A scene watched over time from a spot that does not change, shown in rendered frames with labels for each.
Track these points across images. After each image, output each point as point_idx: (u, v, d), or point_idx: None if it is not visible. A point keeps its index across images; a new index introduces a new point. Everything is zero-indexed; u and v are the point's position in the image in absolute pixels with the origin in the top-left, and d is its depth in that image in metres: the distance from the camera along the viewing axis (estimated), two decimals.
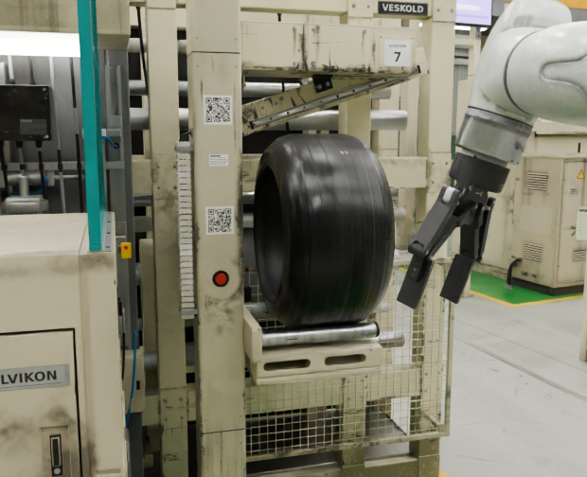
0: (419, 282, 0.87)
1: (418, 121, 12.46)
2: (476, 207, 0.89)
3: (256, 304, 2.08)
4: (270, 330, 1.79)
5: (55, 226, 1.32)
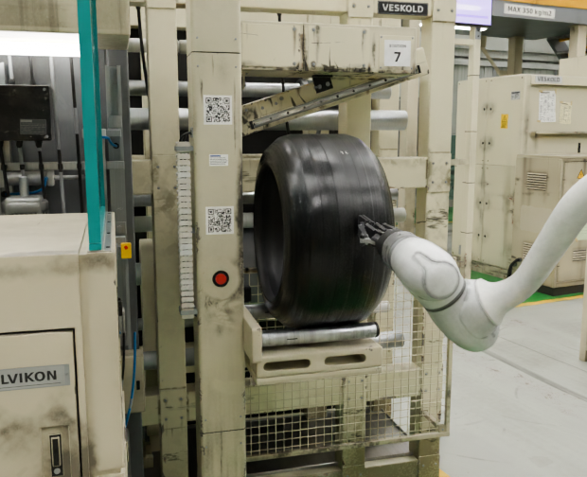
0: (368, 220, 1.63)
1: (418, 121, 12.46)
2: None
3: (256, 304, 2.08)
4: (270, 330, 1.79)
5: (55, 226, 1.32)
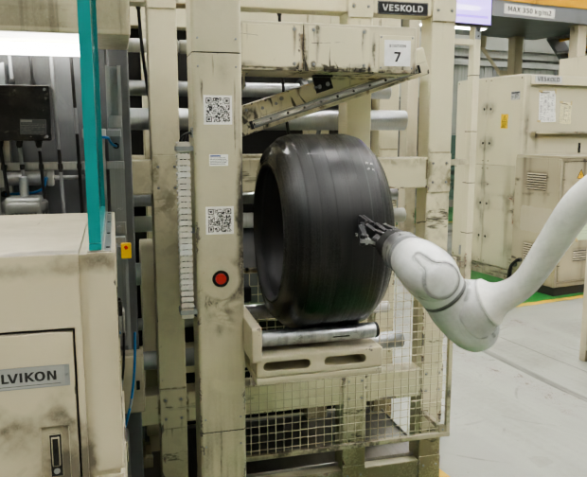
0: (368, 220, 1.63)
1: (418, 121, 12.46)
2: None
3: (257, 309, 2.05)
4: (271, 344, 1.78)
5: (55, 226, 1.32)
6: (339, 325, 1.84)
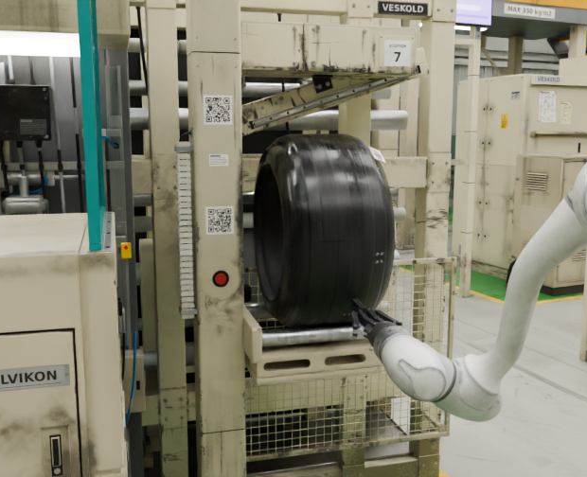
0: (362, 305, 1.71)
1: (418, 121, 12.46)
2: (383, 322, 1.58)
3: (257, 317, 2.06)
4: (269, 345, 1.81)
5: (55, 226, 1.32)
6: (341, 334, 1.83)
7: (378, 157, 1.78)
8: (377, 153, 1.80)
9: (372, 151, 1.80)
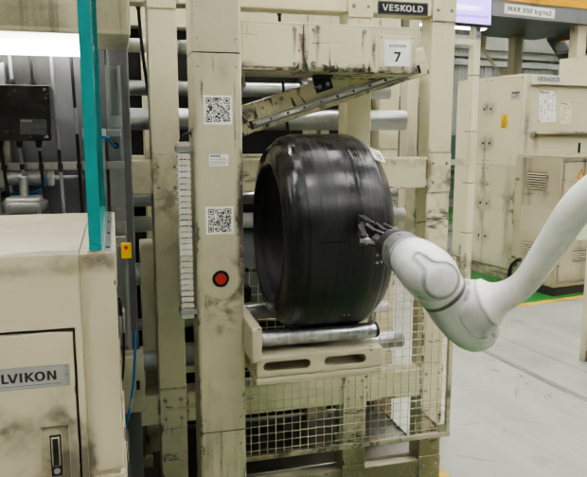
0: (368, 220, 1.63)
1: (418, 121, 12.46)
2: None
3: (257, 317, 2.06)
4: (269, 345, 1.80)
5: (55, 226, 1.32)
6: (341, 333, 1.83)
7: (378, 158, 1.78)
8: (377, 153, 1.80)
9: (372, 151, 1.79)
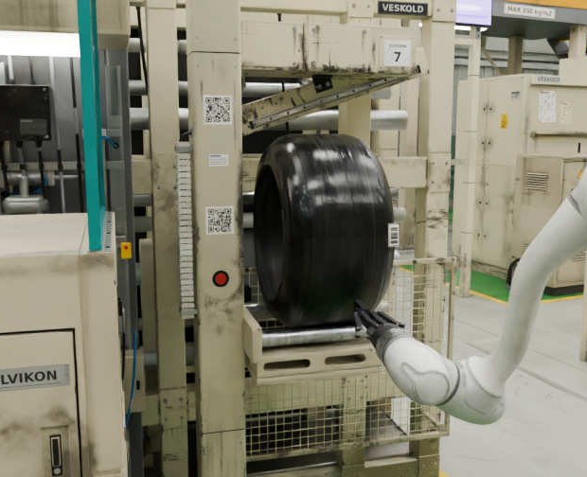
0: (364, 307, 1.69)
1: (418, 121, 12.46)
2: (386, 324, 1.56)
3: (256, 317, 2.08)
4: None
5: (55, 226, 1.32)
6: (340, 340, 1.84)
7: (393, 241, 1.71)
8: (394, 233, 1.71)
9: (389, 233, 1.70)
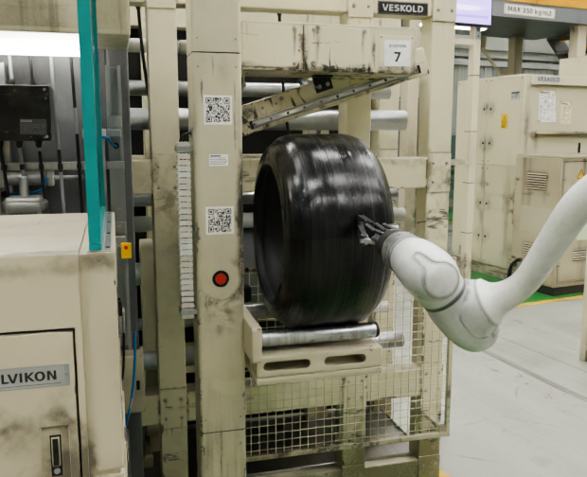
0: (368, 220, 1.63)
1: (418, 121, 12.46)
2: None
3: (256, 317, 2.08)
4: None
5: (55, 226, 1.32)
6: (340, 340, 1.84)
7: None
8: None
9: None
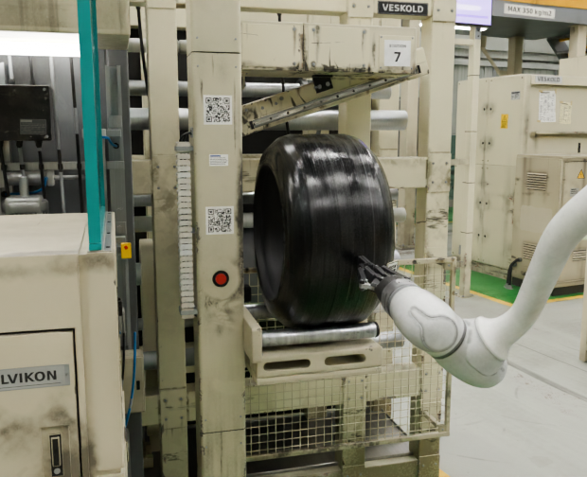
0: (368, 262, 1.65)
1: (418, 121, 12.46)
2: None
3: None
4: (268, 329, 1.80)
5: (55, 226, 1.32)
6: None
7: None
8: (392, 270, 1.74)
9: None
